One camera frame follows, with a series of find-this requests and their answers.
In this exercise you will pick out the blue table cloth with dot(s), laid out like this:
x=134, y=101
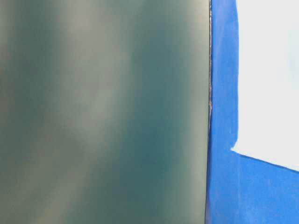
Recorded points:
x=240, y=190

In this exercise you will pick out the light blue towel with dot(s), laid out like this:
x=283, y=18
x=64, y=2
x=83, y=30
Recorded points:
x=268, y=81

